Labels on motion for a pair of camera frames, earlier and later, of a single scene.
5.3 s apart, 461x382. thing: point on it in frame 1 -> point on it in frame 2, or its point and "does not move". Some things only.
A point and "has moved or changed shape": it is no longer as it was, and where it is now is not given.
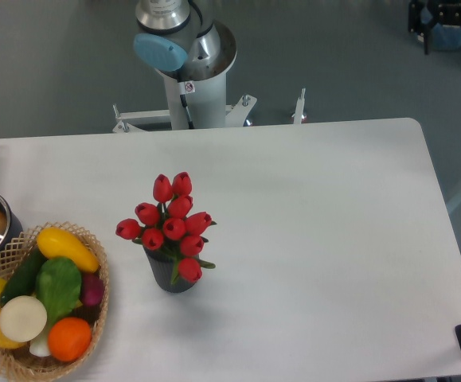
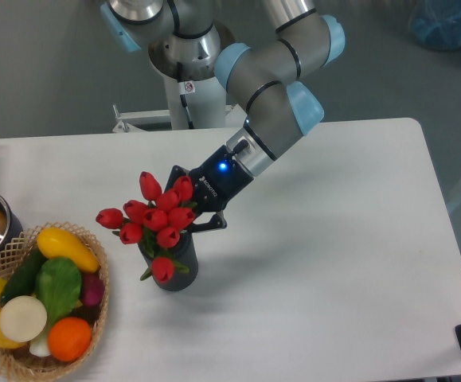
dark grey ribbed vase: (162, 264) -> (184, 252)
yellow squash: (53, 243) does not move
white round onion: (22, 318) does not move
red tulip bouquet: (169, 224) has moved or changed shape
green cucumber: (21, 282) does not move
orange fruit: (68, 338) does not move
